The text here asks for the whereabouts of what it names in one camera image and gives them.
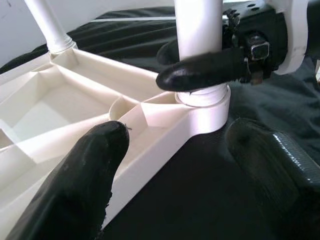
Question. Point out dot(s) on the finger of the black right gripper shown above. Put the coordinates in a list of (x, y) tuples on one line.
[(168, 52), (200, 70)]

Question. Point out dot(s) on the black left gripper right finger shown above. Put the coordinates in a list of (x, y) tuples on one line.
[(280, 180)]

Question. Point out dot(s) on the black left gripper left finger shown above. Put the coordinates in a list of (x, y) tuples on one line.
[(75, 190)]

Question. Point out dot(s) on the white plastic table leg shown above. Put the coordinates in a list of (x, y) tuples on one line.
[(197, 30), (47, 27)]

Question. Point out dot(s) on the white plastic table top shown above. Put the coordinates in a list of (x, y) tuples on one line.
[(62, 105)]

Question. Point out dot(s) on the white tape strip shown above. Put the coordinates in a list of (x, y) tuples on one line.
[(137, 19)]

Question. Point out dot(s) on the black table cover sheet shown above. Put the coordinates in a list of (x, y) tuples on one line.
[(212, 187)]

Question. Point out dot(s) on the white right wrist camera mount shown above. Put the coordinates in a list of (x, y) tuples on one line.
[(295, 37)]

